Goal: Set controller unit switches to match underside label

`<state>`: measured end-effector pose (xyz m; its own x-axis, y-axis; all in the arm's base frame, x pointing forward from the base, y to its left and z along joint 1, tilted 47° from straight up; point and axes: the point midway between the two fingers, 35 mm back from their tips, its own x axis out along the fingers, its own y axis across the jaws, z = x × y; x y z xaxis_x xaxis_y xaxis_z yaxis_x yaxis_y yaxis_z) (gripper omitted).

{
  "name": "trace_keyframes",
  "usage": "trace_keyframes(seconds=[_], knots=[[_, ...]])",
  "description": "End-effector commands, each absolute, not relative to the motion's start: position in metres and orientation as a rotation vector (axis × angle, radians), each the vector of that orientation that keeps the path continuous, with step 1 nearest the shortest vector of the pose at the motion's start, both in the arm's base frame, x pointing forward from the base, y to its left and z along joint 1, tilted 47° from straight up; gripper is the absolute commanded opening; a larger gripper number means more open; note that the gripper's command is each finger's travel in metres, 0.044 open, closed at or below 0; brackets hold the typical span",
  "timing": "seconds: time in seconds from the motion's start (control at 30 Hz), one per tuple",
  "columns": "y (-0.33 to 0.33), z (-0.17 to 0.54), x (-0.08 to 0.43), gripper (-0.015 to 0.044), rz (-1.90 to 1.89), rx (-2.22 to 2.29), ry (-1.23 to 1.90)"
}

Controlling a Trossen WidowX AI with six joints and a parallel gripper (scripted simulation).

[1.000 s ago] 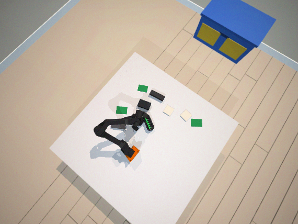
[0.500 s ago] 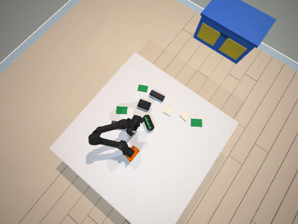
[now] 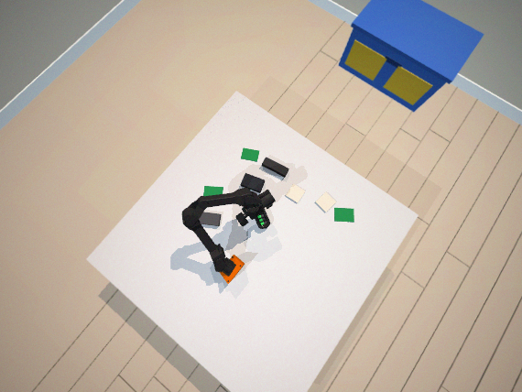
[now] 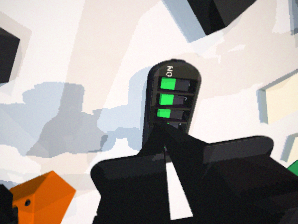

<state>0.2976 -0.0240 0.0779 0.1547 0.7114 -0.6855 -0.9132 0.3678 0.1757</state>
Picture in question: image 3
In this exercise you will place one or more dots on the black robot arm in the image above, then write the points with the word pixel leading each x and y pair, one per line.
pixel 243 197

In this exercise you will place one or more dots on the cream flat square tile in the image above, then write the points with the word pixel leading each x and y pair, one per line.
pixel 325 201

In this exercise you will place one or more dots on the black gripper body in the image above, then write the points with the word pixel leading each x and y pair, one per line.
pixel 241 218

